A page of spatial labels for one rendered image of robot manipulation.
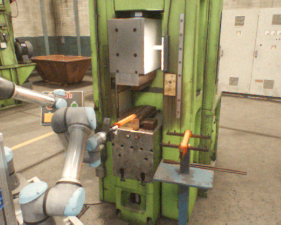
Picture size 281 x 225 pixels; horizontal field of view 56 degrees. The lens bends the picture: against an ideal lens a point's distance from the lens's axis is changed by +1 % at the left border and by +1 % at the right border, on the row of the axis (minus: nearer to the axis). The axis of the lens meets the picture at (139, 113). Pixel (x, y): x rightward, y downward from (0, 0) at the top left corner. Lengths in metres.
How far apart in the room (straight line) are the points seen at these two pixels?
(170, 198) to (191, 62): 1.23
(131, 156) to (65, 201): 1.12
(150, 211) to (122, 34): 1.49
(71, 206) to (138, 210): 1.38
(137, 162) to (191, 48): 1.00
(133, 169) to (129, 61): 0.89
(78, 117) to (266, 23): 6.08
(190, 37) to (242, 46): 5.10
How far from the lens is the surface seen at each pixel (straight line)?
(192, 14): 2.05
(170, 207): 2.59
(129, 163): 2.26
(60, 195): 1.20
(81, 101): 2.26
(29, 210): 1.26
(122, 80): 2.11
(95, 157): 1.68
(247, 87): 7.20
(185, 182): 1.86
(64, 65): 8.26
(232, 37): 7.15
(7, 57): 6.71
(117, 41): 2.09
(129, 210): 2.53
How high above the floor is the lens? 1.69
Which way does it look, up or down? 18 degrees down
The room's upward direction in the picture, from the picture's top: 1 degrees counter-clockwise
